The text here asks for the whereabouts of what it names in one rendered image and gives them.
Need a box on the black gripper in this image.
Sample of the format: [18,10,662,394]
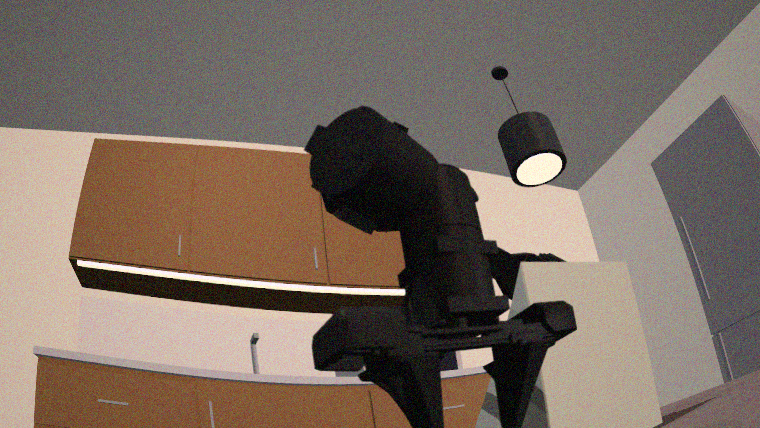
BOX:
[311,225,577,428]

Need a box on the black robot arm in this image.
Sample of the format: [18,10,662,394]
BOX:
[304,106,565,300]

